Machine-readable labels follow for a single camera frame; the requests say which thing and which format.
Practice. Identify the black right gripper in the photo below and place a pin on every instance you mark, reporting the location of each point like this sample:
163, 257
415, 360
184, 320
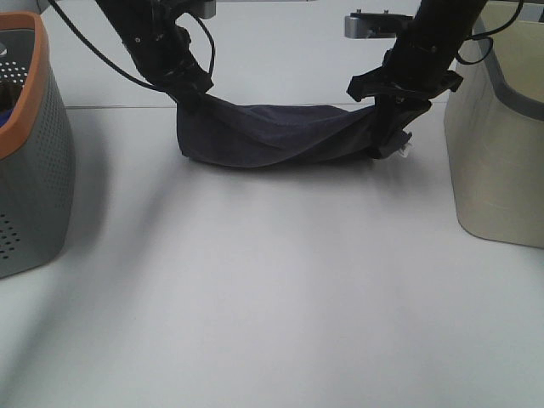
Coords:
408, 72

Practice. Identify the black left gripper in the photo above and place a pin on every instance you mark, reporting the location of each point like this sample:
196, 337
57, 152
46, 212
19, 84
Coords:
186, 83

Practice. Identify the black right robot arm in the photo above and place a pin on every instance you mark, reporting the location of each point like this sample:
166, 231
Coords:
444, 24

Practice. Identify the grey basket with orange rim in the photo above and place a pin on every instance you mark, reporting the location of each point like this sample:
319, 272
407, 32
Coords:
37, 149

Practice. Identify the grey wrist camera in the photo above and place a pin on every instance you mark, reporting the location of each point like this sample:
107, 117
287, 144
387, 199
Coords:
203, 9
359, 25

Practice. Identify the dark navy towel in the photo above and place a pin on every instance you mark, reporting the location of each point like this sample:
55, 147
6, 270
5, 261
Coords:
220, 133

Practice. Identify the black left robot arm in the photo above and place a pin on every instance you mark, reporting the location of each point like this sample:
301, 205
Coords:
159, 48

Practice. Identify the beige basket with grey rim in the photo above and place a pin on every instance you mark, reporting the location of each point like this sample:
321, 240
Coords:
494, 128

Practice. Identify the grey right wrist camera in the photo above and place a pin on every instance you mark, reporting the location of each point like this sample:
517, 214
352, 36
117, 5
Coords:
359, 25

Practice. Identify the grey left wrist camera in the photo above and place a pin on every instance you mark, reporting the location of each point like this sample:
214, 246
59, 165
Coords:
203, 9

